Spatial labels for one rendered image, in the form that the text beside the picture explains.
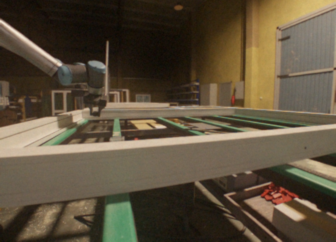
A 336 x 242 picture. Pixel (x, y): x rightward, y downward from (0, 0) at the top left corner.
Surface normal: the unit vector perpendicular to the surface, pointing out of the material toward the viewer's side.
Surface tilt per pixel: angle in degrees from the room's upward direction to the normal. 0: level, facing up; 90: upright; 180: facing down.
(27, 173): 90
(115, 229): 0
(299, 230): 90
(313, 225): 0
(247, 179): 90
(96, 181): 90
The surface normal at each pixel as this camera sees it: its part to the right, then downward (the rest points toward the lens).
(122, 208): 0.00, -1.00
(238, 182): 0.32, 0.09
